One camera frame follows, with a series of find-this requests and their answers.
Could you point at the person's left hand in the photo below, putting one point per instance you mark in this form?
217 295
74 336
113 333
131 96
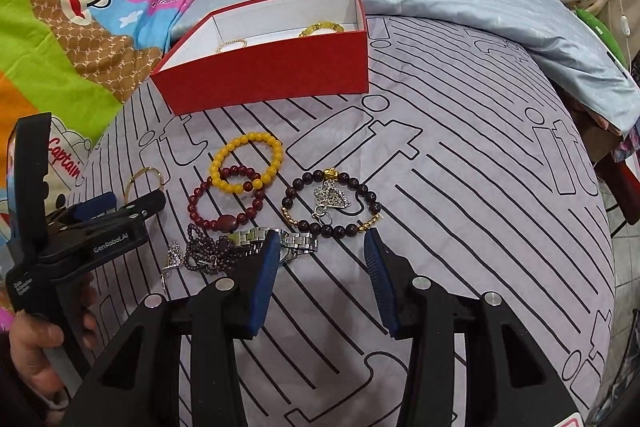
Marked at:
32 342

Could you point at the gold bangle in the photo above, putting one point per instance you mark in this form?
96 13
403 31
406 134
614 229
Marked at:
131 181

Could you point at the green plush object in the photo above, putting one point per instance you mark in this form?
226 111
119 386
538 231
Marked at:
600 29

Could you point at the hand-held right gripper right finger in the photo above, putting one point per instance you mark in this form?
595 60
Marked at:
381 282

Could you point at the colourful cartoon monkey blanket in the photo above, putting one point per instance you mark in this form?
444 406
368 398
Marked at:
75 32

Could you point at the red jewelry box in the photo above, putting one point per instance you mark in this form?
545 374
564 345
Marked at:
270 69

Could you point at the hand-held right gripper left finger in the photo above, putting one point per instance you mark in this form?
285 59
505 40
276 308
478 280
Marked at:
262 279

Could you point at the silver metal watch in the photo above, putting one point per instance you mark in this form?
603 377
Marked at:
300 242

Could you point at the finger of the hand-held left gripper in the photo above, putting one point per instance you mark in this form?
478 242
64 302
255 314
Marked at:
95 204
145 204

